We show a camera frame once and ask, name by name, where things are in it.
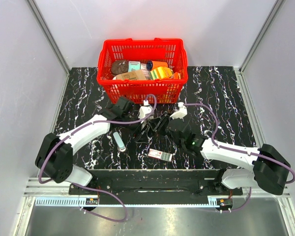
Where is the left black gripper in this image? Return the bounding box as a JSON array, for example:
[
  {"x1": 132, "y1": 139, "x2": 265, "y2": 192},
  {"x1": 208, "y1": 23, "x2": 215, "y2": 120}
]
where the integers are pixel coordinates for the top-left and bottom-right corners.
[{"x1": 121, "y1": 111, "x2": 150, "y2": 143}]

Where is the light blue stapler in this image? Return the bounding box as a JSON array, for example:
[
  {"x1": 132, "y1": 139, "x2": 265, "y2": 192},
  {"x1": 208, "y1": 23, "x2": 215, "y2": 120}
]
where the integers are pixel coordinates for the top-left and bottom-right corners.
[{"x1": 113, "y1": 132, "x2": 126, "y2": 152}]

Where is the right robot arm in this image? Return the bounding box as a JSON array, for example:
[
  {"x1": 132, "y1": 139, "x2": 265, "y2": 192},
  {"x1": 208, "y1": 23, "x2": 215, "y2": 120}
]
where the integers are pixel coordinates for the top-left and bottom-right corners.
[{"x1": 148, "y1": 114, "x2": 292, "y2": 196}]

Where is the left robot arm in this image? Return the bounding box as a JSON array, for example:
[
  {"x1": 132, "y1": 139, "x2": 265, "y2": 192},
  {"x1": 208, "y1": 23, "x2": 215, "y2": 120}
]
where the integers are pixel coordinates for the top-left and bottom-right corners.
[{"x1": 35, "y1": 94, "x2": 156, "y2": 195}]

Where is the red white staple box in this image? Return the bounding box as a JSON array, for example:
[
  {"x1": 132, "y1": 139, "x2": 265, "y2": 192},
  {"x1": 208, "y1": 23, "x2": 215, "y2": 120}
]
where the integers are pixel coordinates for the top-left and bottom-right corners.
[{"x1": 148, "y1": 149, "x2": 173, "y2": 162}]

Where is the brown cardboard box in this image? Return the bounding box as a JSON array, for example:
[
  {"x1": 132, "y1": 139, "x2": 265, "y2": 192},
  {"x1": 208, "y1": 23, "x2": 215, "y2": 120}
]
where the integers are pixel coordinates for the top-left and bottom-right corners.
[{"x1": 113, "y1": 69, "x2": 149, "y2": 81}]

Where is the red plastic shopping basket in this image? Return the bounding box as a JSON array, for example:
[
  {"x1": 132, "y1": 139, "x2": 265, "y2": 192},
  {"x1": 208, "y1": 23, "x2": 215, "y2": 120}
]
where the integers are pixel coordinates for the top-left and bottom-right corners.
[{"x1": 97, "y1": 38, "x2": 188, "y2": 104}]

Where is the brown round cookie pack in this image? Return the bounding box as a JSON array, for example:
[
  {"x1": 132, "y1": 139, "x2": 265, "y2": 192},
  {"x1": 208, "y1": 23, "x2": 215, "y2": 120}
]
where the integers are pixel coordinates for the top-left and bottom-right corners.
[{"x1": 111, "y1": 59, "x2": 129, "y2": 76}]

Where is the teal small box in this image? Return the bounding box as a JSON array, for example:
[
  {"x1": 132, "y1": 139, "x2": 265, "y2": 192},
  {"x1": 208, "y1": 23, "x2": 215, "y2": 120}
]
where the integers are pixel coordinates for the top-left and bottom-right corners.
[{"x1": 128, "y1": 60, "x2": 141, "y2": 72}]

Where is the yellow green striped box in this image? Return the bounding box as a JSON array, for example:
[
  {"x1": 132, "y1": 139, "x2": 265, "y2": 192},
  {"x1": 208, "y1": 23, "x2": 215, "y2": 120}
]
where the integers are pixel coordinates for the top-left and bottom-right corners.
[{"x1": 149, "y1": 66, "x2": 174, "y2": 80}]

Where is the orange cylinder can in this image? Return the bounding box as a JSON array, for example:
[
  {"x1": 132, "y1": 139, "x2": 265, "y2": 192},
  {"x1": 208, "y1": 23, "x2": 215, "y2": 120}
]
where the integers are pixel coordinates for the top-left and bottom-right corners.
[{"x1": 146, "y1": 60, "x2": 169, "y2": 71}]

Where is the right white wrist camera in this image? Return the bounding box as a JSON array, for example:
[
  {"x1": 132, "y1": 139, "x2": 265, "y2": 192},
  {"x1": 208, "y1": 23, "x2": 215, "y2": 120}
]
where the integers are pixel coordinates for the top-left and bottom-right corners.
[{"x1": 170, "y1": 102, "x2": 187, "y2": 119}]

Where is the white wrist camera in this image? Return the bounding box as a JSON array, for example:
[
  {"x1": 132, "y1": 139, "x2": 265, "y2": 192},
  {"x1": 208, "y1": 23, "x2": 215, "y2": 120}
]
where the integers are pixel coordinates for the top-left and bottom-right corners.
[
  {"x1": 138, "y1": 100, "x2": 154, "y2": 124},
  {"x1": 170, "y1": 102, "x2": 187, "y2": 119}
]

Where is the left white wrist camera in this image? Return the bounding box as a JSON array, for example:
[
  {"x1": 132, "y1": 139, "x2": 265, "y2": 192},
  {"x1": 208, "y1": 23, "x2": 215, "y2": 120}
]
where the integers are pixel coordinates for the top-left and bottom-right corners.
[{"x1": 138, "y1": 100, "x2": 154, "y2": 124}]

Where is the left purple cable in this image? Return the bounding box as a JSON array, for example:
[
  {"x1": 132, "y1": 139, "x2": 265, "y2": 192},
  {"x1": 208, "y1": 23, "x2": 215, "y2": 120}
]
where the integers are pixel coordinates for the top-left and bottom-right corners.
[{"x1": 38, "y1": 93, "x2": 157, "y2": 223}]

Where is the purple cable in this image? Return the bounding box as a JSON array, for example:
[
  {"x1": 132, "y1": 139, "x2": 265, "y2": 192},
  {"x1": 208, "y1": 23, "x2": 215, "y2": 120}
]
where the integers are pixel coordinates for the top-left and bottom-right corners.
[
  {"x1": 38, "y1": 93, "x2": 157, "y2": 223},
  {"x1": 181, "y1": 102, "x2": 295, "y2": 213}
]

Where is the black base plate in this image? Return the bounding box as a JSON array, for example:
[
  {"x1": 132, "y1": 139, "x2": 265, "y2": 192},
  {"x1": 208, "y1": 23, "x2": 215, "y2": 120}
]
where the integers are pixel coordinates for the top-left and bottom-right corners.
[{"x1": 68, "y1": 169, "x2": 244, "y2": 206}]

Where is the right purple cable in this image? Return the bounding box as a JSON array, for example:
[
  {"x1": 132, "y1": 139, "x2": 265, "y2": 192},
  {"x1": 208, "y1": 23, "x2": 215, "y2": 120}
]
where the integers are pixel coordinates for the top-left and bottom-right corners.
[{"x1": 181, "y1": 102, "x2": 295, "y2": 213}]

